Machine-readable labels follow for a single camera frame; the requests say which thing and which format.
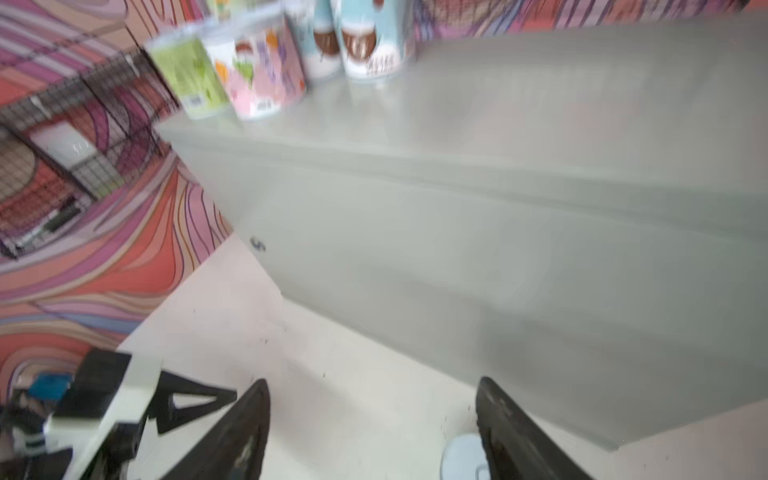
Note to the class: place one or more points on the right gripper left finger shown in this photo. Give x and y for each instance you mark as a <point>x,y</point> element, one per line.
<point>236,445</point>

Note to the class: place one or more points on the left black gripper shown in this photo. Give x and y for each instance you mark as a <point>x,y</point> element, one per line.
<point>177,401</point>

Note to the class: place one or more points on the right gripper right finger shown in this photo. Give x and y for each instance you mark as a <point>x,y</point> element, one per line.
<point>514,445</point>

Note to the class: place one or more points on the green label can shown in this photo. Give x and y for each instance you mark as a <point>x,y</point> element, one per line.
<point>181,59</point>

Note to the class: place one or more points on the pink label can plain lid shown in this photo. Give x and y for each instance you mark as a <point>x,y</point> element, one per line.
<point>257,62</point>

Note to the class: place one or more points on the teal label can back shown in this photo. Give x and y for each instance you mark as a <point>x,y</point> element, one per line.
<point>376,37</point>

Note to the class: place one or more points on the yellow orange label can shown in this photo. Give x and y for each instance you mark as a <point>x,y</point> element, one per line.
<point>226,9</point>

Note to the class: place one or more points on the blue cabinet lock button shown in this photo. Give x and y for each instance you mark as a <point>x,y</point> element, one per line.
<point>257,244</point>

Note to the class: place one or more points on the black marker pen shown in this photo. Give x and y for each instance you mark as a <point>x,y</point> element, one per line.
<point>40,234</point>

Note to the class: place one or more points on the grey metal cabinet box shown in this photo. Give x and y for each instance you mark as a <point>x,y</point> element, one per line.
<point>580,215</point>

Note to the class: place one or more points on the black wire basket left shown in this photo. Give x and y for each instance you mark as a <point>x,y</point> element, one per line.
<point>115,105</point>

